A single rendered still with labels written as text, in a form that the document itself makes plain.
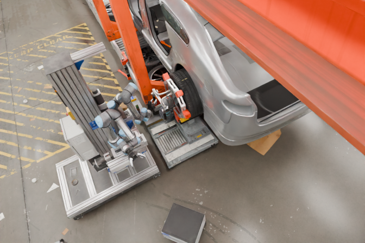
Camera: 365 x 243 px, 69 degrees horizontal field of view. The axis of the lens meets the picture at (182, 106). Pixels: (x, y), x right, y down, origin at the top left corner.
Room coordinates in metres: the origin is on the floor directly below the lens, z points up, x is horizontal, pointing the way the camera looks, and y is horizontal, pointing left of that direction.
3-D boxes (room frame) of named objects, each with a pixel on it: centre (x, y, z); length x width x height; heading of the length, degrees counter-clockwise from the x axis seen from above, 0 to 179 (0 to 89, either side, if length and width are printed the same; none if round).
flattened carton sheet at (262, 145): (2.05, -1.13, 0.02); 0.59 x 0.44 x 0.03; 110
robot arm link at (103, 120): (1.76, 0.82, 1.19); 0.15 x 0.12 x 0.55; 125
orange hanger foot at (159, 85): (2.86, 0.17, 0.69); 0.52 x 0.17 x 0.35; 110
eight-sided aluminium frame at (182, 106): (2.38, 0.08, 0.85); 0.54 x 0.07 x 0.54; 20
